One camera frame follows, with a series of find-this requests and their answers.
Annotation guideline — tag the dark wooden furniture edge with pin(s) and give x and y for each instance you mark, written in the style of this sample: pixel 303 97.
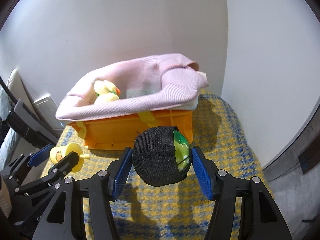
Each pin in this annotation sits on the dark wooden furniture edge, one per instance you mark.
pixel 288 160

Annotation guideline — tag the person's hand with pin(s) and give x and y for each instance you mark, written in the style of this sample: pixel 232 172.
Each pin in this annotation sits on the person's hand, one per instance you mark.
pixel 5 201

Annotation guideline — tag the green ball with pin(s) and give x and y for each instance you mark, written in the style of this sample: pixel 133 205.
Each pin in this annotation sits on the green ball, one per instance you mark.
pixel 162 156

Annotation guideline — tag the orange plastic basket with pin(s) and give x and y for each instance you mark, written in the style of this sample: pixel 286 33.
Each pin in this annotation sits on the orange plastic basket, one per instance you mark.
pixel 118 132

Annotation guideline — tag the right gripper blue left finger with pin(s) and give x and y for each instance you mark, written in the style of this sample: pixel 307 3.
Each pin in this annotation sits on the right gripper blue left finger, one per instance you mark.
pixel 63 218

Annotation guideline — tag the pink knitted cloth liner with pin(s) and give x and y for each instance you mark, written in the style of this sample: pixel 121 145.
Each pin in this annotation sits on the pink knitted cloth liner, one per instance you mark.
pixel 157 82

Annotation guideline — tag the beige chair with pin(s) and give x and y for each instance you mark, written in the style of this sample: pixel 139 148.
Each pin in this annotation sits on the beige chair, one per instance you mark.
pixel 15 85

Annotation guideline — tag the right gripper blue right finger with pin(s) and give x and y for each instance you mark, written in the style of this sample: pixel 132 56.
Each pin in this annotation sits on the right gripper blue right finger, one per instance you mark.
pixel 260 216

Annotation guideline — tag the black grey device stand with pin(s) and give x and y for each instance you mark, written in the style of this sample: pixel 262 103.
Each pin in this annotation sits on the black grey device stand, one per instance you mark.
pixel 26 124

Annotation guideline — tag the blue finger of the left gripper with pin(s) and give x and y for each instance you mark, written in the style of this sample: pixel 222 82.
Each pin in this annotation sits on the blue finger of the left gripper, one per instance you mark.
pixel 40 156
pixel 63 167

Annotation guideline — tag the yellow blue woven blanket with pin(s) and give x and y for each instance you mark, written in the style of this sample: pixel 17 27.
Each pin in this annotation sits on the yellow blue woven blanket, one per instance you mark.
pixel 181 211

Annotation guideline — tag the yellow plush duck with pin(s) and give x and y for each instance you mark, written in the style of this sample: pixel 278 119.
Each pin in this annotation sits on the yellow plush duck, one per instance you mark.
pixel 106 91

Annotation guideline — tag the yellow toy cup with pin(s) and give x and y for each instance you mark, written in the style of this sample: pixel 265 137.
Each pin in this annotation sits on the yellow toy cup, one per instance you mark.
pixel 58 153

